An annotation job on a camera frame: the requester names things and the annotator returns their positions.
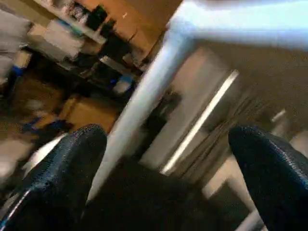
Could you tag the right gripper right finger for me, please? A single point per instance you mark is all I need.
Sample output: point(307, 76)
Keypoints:
point(279, 183)

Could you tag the brown cardboard box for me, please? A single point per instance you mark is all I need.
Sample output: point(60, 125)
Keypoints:
point(91, 113)

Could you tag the white plastic table top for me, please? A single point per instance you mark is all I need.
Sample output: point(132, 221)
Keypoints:
point(250, 19)

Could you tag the white plastic table leg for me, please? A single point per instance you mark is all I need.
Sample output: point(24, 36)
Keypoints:
point(139, 106)

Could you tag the black mat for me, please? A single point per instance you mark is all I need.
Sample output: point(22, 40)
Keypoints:
point(159, 202)

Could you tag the cluttered wall shelf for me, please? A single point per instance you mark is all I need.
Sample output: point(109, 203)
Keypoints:
point(86, 29)

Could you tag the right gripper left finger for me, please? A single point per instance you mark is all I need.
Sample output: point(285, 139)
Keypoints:
point(53, 187)

